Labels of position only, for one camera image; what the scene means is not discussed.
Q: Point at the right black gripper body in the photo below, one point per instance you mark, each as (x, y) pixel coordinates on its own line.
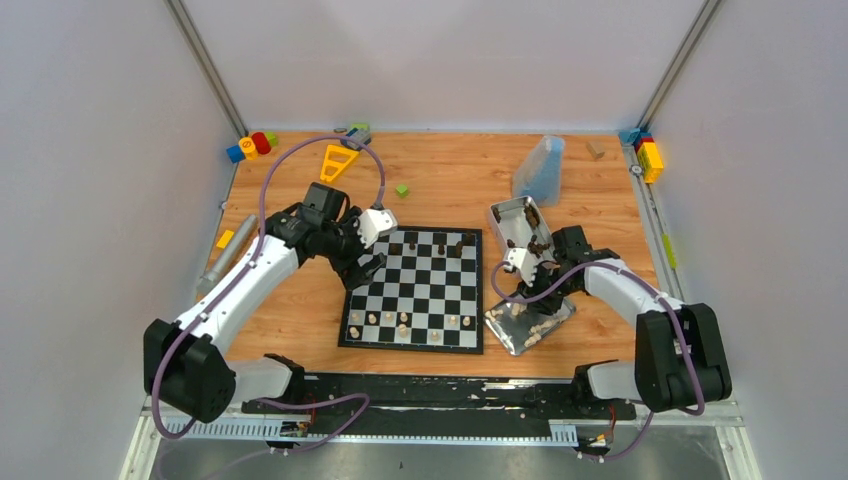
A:
(551, 302)

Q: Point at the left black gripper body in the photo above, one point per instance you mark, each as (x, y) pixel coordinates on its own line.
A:
(357, 261)

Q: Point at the white metal box dark pieces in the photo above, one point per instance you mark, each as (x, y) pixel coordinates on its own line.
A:
(518, 222)

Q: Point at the black white chessboard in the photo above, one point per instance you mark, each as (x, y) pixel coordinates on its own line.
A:
(432, 282)

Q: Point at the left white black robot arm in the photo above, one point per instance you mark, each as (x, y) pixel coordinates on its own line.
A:
(184, 362)

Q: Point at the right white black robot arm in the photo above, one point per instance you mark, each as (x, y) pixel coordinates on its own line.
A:
(679, 358)

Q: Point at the silver metal tray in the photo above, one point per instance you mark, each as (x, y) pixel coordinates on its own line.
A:
(519, 328)

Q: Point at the yellow triangular toy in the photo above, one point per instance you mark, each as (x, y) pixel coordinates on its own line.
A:
(337, 160)

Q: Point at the clear plastic container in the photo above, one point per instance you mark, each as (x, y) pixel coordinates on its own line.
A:
(539, 176)

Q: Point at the grey cylinder marker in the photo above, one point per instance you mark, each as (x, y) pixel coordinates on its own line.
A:
(226, 258)

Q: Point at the blue grey toy block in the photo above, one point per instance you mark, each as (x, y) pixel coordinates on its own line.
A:
(358, 135)

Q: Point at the small yellow block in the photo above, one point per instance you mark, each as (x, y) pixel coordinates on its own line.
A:
(224, 239)

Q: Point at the red cylinder block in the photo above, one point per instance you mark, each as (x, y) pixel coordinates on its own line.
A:
(261, 143)

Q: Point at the small wooden block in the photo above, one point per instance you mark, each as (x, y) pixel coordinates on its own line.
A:
(595, 149)

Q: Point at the yellow cylinder block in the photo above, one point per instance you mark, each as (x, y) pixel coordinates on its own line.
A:
(248, 148)

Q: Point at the blue cube block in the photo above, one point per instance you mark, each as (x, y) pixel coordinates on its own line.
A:
(235, 154)

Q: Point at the yellow lego brick stack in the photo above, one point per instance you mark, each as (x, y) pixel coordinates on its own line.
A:
(650, 160)

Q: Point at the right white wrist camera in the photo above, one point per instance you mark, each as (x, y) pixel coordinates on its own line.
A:
(520, 261)

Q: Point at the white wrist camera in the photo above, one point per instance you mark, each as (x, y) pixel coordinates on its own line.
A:
(373, 224)
(520, 261)

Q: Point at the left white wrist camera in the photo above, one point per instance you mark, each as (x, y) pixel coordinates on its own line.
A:
(373, 224)

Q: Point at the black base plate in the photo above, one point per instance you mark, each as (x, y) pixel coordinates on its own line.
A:
(453, 406)

